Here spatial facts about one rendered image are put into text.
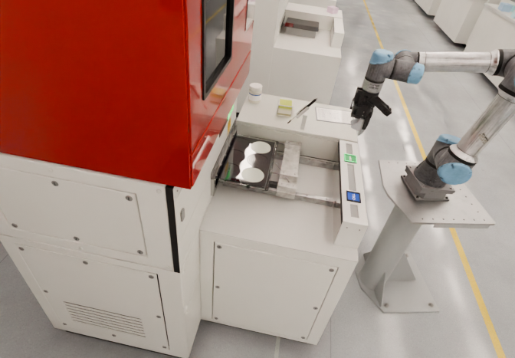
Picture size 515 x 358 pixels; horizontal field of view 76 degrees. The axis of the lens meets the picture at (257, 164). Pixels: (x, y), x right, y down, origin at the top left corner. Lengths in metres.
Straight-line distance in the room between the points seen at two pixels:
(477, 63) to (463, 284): 1.61
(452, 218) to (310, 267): 0.71
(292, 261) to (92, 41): 1.02
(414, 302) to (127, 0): 2.20
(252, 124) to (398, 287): 1.42
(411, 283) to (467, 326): 0.37
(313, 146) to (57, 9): 1.27
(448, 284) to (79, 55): 2.43
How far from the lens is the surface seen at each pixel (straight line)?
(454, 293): 2.61
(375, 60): 1.33
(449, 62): 1.49
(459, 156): 1.51
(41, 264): 1.56
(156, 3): 0.69
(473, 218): 1.80
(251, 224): 1.35
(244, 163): 1.51
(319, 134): 1.68
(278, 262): 1.39
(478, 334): 2.52
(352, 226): 1.29
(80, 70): 0.83
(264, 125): 1.67
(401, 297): 2.38
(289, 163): 1.58
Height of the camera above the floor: 1.84
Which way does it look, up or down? 39 degrees down
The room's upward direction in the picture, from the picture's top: 7 degrees clockwise
